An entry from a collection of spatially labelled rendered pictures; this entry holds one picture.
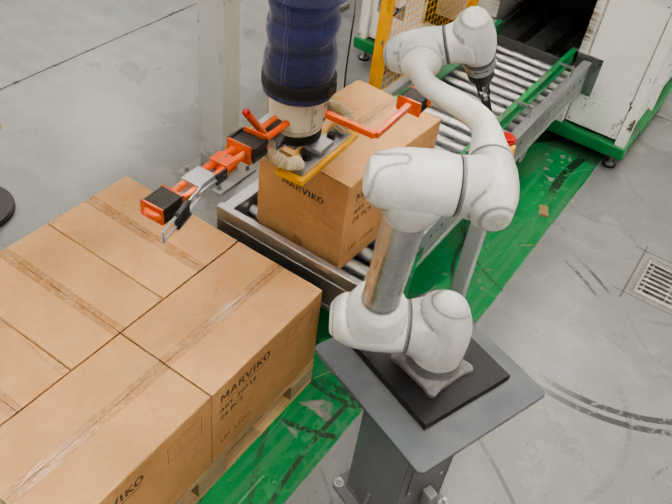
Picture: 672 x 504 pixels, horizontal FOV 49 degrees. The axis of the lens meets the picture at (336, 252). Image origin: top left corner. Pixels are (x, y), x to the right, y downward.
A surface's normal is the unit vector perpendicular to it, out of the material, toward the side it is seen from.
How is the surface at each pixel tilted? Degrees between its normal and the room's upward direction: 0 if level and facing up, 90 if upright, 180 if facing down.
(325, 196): 90
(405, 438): 0
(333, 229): 90
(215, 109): 90
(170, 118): 0
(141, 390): 0
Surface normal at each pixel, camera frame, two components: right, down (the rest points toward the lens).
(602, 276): 0.11, -0.73
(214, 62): -0.55, 0.52
